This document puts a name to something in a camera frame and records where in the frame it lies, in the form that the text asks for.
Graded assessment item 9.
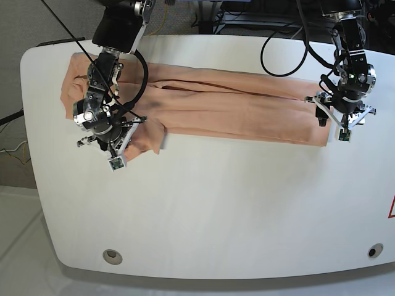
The black bar at left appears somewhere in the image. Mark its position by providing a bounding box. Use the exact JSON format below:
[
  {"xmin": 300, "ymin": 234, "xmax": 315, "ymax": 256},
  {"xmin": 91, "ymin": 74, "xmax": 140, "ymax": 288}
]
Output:
[{"xmin": 0, "ymin": 109, "xmax": 24, "ymax": 126}]

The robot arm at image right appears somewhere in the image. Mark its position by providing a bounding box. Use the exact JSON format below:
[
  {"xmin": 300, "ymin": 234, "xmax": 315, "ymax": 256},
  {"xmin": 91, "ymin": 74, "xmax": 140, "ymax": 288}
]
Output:
[{"xmin": 260, "ymin": 1, "xmax": 376, "ymax": 132}]

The black desk leg base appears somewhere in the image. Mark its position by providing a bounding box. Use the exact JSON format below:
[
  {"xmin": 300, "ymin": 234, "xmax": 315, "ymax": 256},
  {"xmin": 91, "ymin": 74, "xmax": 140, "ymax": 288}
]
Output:
[{"xmin": 197, "ymin": 1, "xmax": 217, "ymax": 35}]

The white floor cable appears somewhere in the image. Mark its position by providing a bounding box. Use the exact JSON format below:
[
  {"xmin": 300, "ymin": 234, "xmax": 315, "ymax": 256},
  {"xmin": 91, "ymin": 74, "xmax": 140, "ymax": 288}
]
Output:
[{"xmin": 6, "ymin": 140, "xmax": 28, "ymax": 154}]

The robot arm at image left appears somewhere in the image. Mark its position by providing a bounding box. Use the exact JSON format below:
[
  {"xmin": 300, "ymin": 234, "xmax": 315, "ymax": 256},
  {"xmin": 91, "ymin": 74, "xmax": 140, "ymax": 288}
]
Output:
[{"xmin": 73, "ymin": 1, "xmax": 155, "ymax": 165}]

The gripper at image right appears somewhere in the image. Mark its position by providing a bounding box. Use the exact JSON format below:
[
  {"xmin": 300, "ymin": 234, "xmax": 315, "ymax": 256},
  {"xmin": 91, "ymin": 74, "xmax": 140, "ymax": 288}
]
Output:
[{"xmin": 304, "ymin": 91, "xmax": 376, "ymax": 130}]

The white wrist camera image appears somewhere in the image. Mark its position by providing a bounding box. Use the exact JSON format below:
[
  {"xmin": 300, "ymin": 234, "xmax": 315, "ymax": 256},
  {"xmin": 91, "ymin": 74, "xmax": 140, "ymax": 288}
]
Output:
[
  {"xmin": 108, "ymin": 155, "xmax": 127, "ymax": 171},
  {"xmin": 335, "ymin": 126, "xmax": 352, "ymax": 142}
]

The right table cable grommet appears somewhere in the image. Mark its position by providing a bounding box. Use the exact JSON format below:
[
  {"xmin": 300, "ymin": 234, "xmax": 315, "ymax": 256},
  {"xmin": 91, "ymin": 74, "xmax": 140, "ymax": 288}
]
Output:
[{"xmin": 367, "ymin": 243, "xmax": 383, "ymax": 258}]

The black strip behind table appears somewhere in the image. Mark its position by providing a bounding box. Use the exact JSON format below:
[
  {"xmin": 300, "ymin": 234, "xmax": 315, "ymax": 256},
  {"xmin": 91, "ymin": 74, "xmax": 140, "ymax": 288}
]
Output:
[{"xmin": 36, "ymin": 37, "xmax": 86, "ymax": 47}]

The peach orange T-shirt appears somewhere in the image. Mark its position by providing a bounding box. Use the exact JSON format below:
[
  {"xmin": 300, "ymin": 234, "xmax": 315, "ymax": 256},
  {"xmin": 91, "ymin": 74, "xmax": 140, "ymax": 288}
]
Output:
[{"xmin": 59, "ymin": 52, "xmax": 334, "ymax": 164}]

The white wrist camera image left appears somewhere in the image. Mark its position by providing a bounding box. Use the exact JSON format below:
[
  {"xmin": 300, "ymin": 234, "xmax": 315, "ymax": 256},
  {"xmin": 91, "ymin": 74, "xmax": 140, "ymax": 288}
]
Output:
[{"xmin": 108, "ymin": 155, "xmax": 127, "ymax": 171}]

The yellow floor cable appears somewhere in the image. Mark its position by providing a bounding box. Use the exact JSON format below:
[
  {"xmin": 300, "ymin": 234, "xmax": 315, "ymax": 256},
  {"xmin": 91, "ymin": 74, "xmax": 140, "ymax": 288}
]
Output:
[{"xmin": 149, "ymin": 4, "xmax": 169, "ymax": 37}]

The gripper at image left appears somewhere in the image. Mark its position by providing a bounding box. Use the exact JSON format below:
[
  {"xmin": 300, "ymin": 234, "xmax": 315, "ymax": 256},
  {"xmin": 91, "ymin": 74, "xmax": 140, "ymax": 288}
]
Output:
[{"xmin": 77, "ymin": 117, "xmax": 147, "ymax": 158}]

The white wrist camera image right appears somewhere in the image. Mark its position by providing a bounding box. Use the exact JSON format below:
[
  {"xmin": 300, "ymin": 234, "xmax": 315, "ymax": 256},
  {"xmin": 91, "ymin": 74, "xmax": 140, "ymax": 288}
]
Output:
[{"xmin": 335, "ymin": 126, "xmax": 352, "ymax": 142}]

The left table cable grommet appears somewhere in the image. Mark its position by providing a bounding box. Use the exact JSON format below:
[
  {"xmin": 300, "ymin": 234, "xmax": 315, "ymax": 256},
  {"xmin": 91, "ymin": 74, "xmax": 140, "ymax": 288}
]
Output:
[{"xmin": 102, "ymin": 249, "xmax": 123, "ymax": 265}]

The table cable grommet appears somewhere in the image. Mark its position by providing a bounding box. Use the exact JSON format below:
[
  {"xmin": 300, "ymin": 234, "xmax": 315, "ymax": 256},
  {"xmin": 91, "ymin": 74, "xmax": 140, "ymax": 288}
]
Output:
[
  {"xmin": 102, "ymin": 249, "xmax": 123, "ymax": 265},
  {"xmin": 367, "ymin": 243, "xmax": 383, "ymax": 258}
]

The aluminium frame rail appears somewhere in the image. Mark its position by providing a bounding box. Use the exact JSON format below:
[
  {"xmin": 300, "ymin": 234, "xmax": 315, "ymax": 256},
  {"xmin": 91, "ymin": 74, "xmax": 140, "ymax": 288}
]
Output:
[{"xmin": 217, "ymin": 12, "xmax": 335, "ymax": 43}]

